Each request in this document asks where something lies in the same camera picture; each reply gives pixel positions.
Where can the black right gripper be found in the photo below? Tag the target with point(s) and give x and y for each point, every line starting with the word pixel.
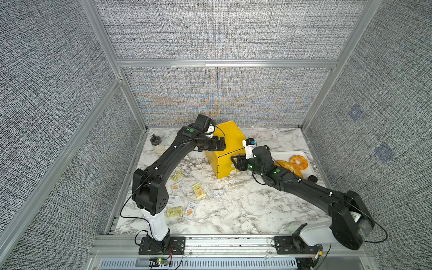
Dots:
pixel 241 161

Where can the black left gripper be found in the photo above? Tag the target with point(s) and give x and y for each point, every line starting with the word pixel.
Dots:
pixel 215 147

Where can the yellow plastic drawer cabinet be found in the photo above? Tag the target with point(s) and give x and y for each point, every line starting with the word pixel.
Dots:
pixel 220 161

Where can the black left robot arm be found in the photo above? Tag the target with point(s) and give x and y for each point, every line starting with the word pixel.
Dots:
pixel 149 190

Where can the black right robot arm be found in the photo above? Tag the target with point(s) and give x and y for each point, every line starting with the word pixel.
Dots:
pixel 351 222

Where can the white cookie packet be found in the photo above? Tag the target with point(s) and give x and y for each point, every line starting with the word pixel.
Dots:
pixel 177 187
pixel 190 209
pixel 174 200
pixel 218 193

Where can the yellow cookie packet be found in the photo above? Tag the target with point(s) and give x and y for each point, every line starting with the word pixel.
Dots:
pixel 174 212
pixel 177 175
pixel 198 191

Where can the glass jar black lid left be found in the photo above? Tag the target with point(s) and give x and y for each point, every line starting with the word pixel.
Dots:
pixel 156 142

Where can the glass jar black lid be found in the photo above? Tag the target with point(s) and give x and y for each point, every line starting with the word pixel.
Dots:
pixel 313 179
pixel 156 142

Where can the crumb-coated oval bread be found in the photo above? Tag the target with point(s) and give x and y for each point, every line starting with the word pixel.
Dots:
pixel 290 166

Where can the white plastic tray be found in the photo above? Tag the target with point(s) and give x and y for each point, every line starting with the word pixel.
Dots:
pixel 286 155

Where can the glass jar black lid right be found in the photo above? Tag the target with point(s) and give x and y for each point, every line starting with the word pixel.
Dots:
pixel 313 179

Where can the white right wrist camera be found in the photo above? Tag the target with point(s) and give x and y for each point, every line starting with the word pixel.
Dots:
pixel 249 145

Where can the glazed twisted ring bread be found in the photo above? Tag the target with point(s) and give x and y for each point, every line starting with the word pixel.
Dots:
pixel 300 161

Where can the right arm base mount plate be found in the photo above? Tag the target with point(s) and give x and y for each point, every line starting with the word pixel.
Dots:
pixel 294 245

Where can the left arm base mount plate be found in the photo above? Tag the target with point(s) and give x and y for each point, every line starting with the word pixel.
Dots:
pixel 171 245

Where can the white slotted cable duct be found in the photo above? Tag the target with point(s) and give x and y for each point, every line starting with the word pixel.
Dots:
pixel 200 264

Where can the aluminium front rail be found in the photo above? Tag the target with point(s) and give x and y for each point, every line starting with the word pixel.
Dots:
pixel 197 246

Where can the aluminium enclosure frame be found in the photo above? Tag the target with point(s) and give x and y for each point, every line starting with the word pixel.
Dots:
pixel 59 72

